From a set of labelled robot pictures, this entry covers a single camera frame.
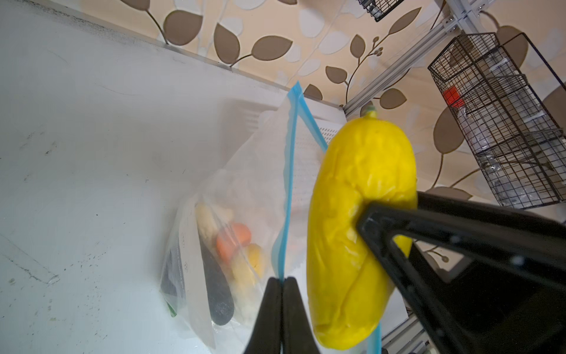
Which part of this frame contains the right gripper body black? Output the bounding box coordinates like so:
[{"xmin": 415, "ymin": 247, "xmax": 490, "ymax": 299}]
[{"xmin": 406, "ymin": 238, "xmax": 565, "ymax": 353}]

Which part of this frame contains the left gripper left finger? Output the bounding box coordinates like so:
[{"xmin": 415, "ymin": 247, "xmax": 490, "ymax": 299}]
[{"xmin": 244, "ymin": 277, "xmax": 282, "ymax": 354}]

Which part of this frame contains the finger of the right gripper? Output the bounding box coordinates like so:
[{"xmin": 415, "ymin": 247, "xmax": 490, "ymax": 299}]
[{"xmin": 357, "ymin": 193, "xmax": 565, "ymax": 353}]

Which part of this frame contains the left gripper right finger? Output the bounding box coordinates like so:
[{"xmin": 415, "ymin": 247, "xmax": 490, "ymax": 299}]
[{"xmin": 282, "ymin": 277, "xmax": 320, "ymax": 354}]

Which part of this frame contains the dark toy eggplant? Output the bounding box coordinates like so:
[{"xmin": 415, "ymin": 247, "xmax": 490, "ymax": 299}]
[{"xmin": 199, "ymin": 237, "xmax": 235, "ymax": 326}]

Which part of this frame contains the small yellow toy fruit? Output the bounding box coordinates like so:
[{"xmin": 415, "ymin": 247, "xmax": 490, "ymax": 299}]
[{"xmin": 231, "ymin": 243, "xmax": 267, "ymax": 286}]

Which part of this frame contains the orange toy tangerine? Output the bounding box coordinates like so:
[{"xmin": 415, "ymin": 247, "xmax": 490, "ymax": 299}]
[{"xmin": 216, "ymin": 223, "xmax": 252, "ymax": 263}]

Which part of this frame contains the clear zip bag blue zipper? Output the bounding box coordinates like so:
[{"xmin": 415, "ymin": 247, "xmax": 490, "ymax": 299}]
[{"xmin": 160, "ymin": 81, "xmax": 383, "ymax": 354}]

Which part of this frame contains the yellow toy lemon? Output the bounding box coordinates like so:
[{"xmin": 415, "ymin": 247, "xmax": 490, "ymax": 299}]
[{"xmin": 307, "ymin": 107, "xmax": 418, "ymax": 350}]

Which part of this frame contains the beige toy potato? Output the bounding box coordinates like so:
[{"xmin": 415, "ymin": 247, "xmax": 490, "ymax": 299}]
[{"xmin": 195, "ymin": 202, "xmax": 234, "ymax": 241}]

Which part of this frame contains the red capped item in basket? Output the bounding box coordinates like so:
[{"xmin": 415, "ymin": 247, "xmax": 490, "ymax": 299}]
[{"xmin": 442, "ymin": 86, "xmax": 465, "ymax": 109}]

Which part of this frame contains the white perforated plastic basket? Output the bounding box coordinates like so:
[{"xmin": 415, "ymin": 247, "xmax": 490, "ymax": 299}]
[{"xmin": 247, "ymin": 101, "xmax": 350, "ymax": 209}]

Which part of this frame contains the black wire basket right wall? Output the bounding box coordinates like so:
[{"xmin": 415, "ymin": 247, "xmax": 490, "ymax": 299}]
[{"xmin": 428, "ymin": 32, "xmax": 565, "ymax": 209}]

